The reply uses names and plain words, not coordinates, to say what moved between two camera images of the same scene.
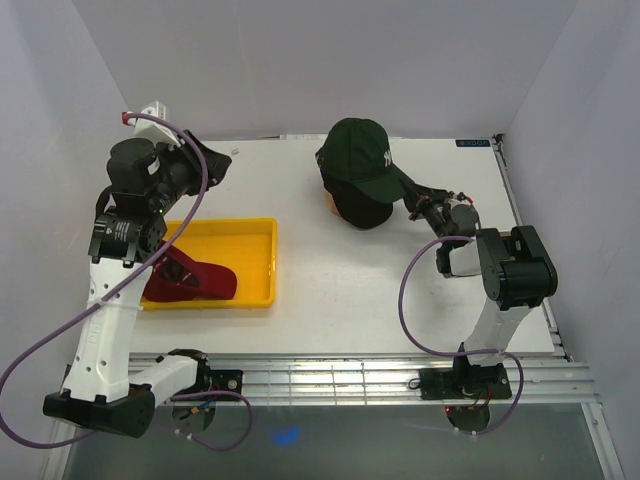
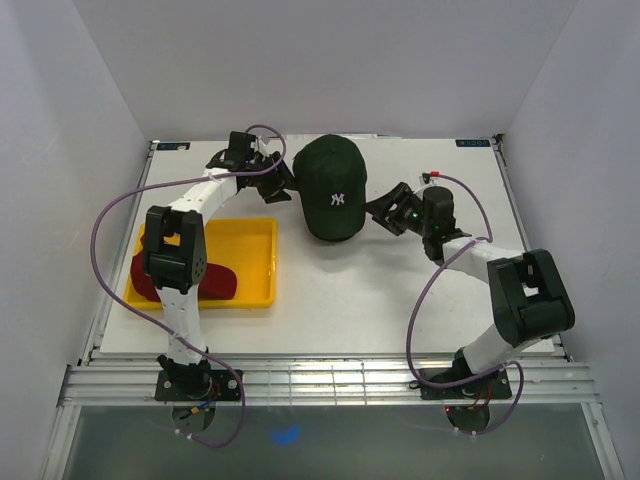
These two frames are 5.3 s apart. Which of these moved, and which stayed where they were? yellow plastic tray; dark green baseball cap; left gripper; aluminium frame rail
Moved: left gripper; dark green baseball cap
Stayed: yellow plastic tray; aluminium frame rail
